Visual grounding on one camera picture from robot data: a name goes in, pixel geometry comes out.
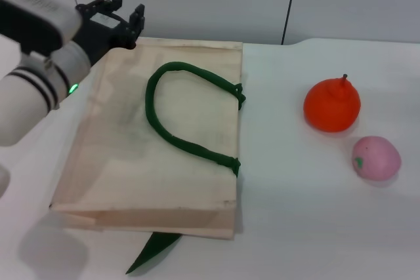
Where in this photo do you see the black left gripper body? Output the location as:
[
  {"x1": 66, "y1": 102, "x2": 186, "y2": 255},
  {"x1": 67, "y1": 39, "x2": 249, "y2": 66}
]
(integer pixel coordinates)
[{"x1": 75, "y1": 0, "x2": 137, "y2": 66}]

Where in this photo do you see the cream handbag with green handles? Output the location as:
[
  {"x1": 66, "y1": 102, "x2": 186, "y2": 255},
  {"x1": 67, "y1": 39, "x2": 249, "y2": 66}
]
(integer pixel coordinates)
[{"x1": 49, "y1": 36, "x2": 247, "y2": 275}]

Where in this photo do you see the orange toy fruit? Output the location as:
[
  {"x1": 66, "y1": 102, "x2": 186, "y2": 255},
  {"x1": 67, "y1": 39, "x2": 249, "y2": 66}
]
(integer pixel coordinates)
[{"x1": 303, "y1": 74, "x2": 362, "y2": 133}]

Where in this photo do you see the pink toy peach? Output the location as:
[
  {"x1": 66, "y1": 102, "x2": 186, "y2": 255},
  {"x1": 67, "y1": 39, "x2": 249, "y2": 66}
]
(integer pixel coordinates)
[{"x1": 352, "y1": 135, "x2": 402, "y2": 182}]

